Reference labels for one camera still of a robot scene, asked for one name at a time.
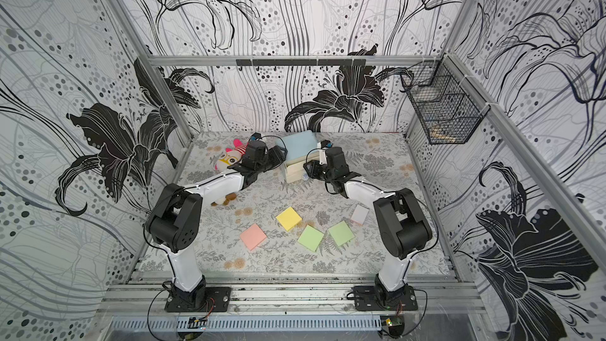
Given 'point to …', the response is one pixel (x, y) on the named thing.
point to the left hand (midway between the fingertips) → (286, 155)
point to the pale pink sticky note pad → (360, 215)
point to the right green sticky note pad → (341, 233)
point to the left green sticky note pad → (311, 237)
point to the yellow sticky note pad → (289, 218)
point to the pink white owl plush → (231, 156)
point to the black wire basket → (447, 108)
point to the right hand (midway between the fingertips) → (310, 162)
